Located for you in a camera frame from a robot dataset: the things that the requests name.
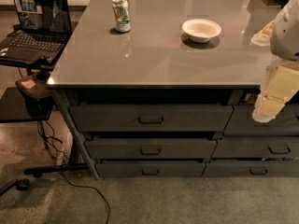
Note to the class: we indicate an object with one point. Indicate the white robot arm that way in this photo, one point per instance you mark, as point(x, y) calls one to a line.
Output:
point(282, 35)

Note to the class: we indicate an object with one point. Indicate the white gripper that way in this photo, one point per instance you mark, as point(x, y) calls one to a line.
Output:
point(286, 34)

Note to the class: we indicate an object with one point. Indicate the white bowl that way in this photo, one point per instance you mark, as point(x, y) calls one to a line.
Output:
point(200, 30)

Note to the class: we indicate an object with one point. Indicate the green white soda can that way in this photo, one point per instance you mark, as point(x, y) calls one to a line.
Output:
point(121, 13)

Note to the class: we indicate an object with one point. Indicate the black laptop stand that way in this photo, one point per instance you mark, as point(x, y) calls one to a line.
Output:
point(31, 100)

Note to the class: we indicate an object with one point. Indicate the black laptop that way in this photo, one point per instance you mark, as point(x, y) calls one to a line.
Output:
point(45, 28)

